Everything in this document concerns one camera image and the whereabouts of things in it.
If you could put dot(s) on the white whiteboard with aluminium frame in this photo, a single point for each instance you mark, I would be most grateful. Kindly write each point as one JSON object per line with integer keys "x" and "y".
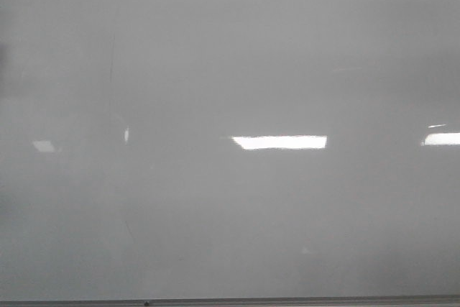
{"x": 229, "y": 148}

